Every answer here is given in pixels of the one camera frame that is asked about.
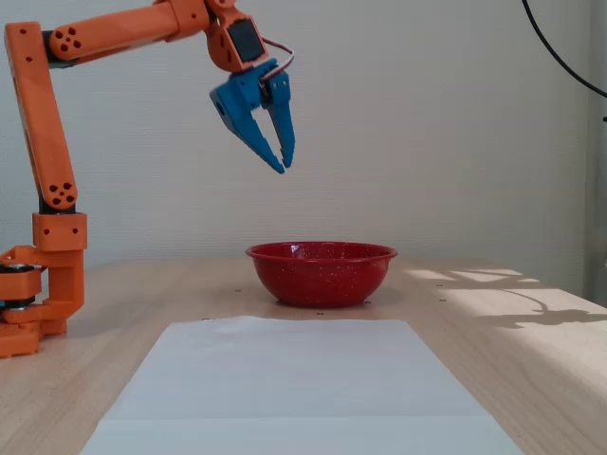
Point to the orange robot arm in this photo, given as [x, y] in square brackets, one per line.
[42, 118]

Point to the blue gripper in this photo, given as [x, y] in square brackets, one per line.
[241, 100]

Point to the white paper sheet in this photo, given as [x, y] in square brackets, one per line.
[294, 379]

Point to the red speckled bowl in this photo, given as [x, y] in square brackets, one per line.
[322, 279]

